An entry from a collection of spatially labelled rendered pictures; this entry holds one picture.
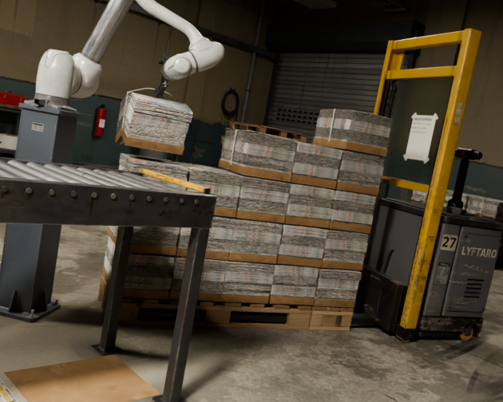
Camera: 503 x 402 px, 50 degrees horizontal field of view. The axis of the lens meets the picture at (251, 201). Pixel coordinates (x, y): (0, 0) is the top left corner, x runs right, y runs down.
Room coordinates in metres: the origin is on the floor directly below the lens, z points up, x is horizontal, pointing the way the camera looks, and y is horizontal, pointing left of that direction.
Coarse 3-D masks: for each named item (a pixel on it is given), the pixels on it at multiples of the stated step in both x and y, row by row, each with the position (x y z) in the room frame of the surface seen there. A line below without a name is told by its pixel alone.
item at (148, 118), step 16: (144, 96) 2.68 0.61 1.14; (128, 112) 2.66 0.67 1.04; (144, 112) 2.57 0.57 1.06; (160, 112) 2.60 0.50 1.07; (176, 112) 2.63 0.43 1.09; (128, 128) 2.59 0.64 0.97; (144, 128) 2.60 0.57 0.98; (160, 128) 2.63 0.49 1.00; (176, 128) 2.66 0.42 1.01; (176, 144) 2.68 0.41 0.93
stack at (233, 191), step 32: (128, 160) 2.69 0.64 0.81; (160, 160) 2.87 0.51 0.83; (224, 192) 2.79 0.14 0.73; (256, 192) 2.87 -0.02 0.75; (288, 192) 2.94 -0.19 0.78; (320, 192) 3.03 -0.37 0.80; (224, 224) 2.80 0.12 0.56; (256, 224) 2.87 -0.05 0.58; (288, 224) 2.98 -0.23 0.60; (160, 256) 2.67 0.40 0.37; (288, 256) 2.97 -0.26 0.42; (320, 256) 3.05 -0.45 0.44; (128, 288) 2.61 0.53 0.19; (160, 288) 2.68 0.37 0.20; (224, 288) 2.83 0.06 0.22; (256, 288) 2.91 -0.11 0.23; (288, 288) 2.99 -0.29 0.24; (128, 320) 2.62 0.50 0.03; (160, 320) 2.72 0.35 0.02; (224, 320) 2.84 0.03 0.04; (288, 320) 3.00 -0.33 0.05
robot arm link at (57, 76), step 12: (48, 60) 2.52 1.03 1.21; (60, 60) 2.53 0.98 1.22; (72, 60) 2.58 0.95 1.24; (48, 72) 2.51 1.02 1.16; (60, 72) 2.52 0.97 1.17; (72, 72) 2.58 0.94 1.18; (36, 84) 2.54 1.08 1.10; (48, 84) 2.51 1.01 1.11; (60, 84) 2.52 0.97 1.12; (72, 84) 2.59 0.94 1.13; (60, 96) 2.53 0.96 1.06
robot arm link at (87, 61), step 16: (112, 0) 2.70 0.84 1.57; (128, 0) 2.71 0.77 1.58; (112, 16) 2.70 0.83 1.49; (96, 32) 2.71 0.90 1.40; (112, 32) 2.73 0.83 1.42; (96, 48) 2.72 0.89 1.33; (80, 64) 2.70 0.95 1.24; (96, 64) 2.74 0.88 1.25; (96, 80) 2.77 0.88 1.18; (80, 96) 2.75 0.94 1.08
